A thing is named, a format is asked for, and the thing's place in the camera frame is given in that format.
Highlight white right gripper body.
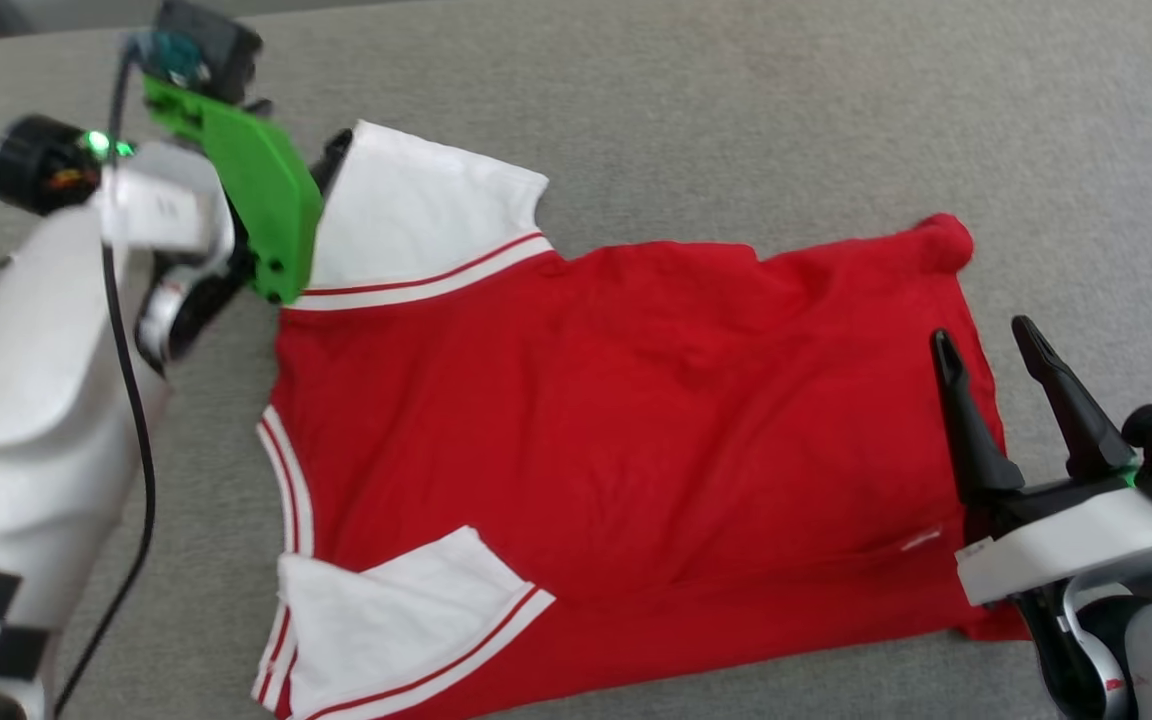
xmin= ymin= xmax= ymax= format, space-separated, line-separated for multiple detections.
xmin=955 ymin=473 xmax=1152 ymax=607

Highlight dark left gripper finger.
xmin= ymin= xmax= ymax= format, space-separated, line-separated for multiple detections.
xmin=310 ymin=127 xmax=355 ymax=199

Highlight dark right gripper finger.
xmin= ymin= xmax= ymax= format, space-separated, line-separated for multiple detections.
xmin=1011 ymin=315 xmax=1138 ymax=480
xmin=929 ymin=329 xmax=1026 ymax=507

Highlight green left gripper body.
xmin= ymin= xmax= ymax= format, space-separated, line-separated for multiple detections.
xmin=142 ymin=76 xmax=326 ymax=307

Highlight red and white basketball jersey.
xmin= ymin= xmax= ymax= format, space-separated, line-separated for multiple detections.
xmin=250 ymin=119 xmax=1034 ymax=720

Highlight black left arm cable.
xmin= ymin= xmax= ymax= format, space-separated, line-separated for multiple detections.
xmin=50 ymin=38 xmax=159 ymax=720

